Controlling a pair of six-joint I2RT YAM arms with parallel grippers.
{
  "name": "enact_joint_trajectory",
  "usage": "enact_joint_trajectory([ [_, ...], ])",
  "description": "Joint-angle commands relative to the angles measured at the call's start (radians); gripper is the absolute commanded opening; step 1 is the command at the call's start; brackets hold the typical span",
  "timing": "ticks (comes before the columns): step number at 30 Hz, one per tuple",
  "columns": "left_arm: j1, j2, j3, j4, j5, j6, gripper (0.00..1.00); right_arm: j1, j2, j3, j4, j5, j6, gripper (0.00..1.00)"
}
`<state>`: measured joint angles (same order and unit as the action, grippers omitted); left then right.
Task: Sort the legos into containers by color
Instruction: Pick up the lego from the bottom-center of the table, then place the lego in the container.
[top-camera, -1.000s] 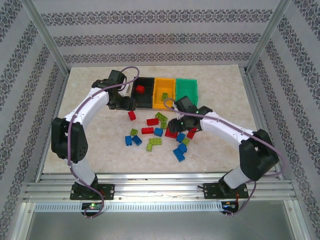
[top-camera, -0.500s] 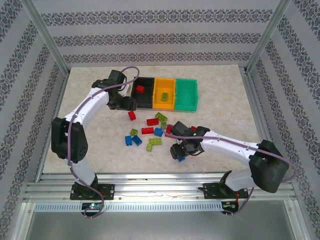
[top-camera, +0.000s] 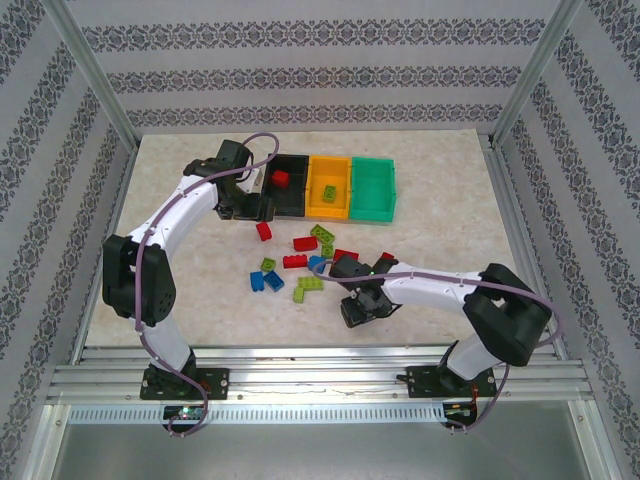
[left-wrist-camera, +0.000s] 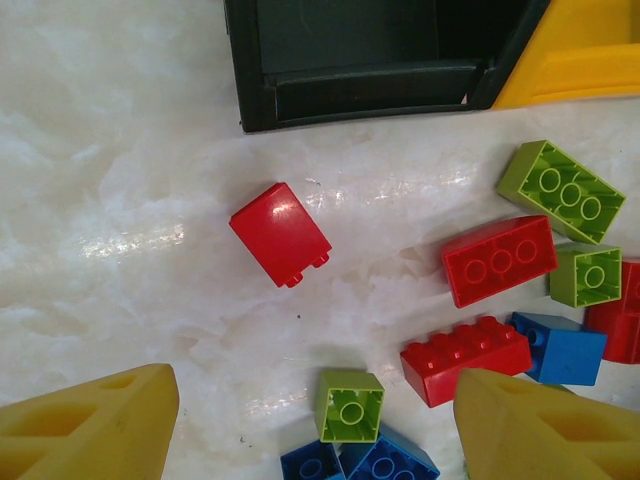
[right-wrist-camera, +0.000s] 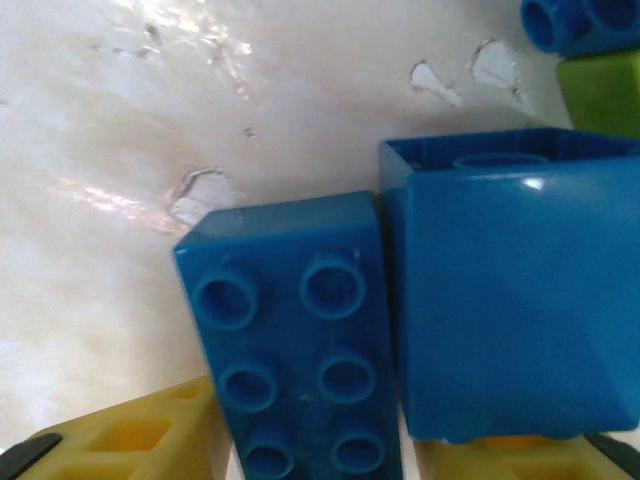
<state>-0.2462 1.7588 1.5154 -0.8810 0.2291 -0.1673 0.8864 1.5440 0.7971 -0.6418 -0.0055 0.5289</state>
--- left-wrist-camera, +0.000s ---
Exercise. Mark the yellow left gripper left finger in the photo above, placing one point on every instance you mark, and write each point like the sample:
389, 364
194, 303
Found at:
75, 435

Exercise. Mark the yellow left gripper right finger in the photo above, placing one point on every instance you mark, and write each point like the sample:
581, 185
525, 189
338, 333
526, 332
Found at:
525, 440

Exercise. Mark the red two-by-four brick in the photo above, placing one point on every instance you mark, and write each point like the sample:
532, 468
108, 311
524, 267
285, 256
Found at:
450, 380
500, 270

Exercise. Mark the blue two-by-two brick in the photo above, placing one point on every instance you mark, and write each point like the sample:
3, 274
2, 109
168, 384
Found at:
570, 355
305, 465

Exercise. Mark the blue two-by-four brick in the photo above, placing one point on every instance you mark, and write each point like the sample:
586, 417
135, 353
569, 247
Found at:
395, 465

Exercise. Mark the lime two-by-two brick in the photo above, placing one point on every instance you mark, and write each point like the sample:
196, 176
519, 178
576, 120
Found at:
562, 275
350, 380

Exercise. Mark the lime two-by-four brick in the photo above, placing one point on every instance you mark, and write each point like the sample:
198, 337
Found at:
515, 180

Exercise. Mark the red two-by-two brick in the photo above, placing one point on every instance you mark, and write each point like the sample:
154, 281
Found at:
280, 235

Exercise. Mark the yellow plastic bin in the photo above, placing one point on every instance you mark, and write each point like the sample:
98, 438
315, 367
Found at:
575, 60

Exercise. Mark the black plastic bin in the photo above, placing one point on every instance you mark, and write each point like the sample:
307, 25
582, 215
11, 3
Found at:
250, 60

